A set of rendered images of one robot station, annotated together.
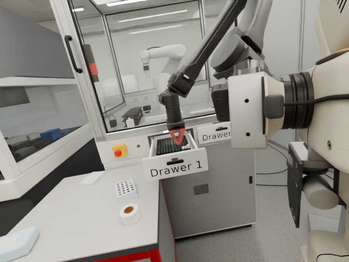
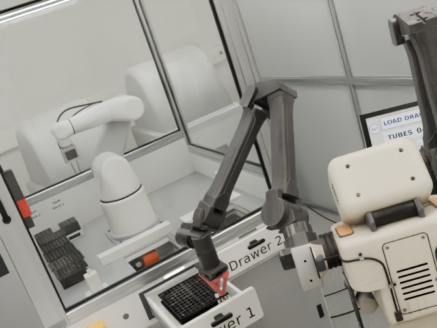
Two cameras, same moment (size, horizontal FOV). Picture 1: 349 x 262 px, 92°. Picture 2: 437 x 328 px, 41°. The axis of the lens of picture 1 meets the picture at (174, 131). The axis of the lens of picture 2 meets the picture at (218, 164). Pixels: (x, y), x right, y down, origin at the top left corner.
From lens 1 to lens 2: 1.14 m
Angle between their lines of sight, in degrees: 19
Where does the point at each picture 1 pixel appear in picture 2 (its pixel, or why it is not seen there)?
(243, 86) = (300, 253)
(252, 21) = (285, 176)
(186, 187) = not seen: outside the picture
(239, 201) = not seen: outside the picture
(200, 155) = (250, 299)
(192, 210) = not seen: outside the picture
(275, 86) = (318, 250)
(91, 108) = (34, 276)
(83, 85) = (15, 241)
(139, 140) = (127, 304)
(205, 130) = (231, 252)
